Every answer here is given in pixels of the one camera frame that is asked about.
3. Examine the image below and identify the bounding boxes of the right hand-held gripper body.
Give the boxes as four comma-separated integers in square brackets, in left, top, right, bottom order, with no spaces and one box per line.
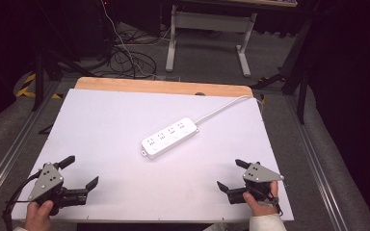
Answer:
[227,161,285,205]

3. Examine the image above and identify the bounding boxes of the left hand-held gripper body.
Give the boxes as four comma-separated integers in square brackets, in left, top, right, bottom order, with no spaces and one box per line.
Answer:
[28,162,89,217]

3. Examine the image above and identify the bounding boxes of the person's right hand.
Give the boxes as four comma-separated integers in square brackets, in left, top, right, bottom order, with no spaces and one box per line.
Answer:
[242,180,280,218]

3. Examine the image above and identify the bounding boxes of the person's left hand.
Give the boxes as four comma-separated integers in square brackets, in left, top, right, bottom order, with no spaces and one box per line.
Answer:
[24,199,55,231]

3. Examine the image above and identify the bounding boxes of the white board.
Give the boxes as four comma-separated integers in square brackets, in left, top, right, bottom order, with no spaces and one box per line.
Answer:
[11,88,295,223]

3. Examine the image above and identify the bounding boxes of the white power strip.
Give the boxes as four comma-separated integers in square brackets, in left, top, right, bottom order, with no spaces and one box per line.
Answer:
[141,116,199,161]

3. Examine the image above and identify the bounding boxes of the black tripod stand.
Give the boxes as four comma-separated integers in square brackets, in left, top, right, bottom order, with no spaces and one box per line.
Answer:
[32,0,94,112]

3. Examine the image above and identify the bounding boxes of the black metal stand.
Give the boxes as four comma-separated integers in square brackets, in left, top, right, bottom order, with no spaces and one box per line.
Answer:
[250,13,316,125]

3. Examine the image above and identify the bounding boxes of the wooden table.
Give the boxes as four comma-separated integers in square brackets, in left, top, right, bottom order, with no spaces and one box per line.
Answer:
[73,76,254,98]

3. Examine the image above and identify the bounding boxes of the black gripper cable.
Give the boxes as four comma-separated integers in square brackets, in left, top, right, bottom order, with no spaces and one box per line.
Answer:
[1,171,42,231]

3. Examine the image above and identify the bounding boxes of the aluminium rail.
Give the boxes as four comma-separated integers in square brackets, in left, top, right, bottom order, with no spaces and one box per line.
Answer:
[0,80,62,210]
[284,94,351,231]

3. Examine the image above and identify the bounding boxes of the white power strip cable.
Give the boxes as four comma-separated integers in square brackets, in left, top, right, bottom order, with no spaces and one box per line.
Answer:
[194,94,262,125]

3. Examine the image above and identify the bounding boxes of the black floor cables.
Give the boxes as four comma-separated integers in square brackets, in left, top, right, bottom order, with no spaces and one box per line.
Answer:
[92,28,162,80]

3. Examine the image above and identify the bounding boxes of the white floor cable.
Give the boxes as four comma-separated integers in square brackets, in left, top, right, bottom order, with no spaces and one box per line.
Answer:
[101,0,172,79]

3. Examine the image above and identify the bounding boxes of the white metal desk frame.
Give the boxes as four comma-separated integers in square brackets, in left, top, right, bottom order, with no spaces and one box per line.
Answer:
[165,4,258,78]

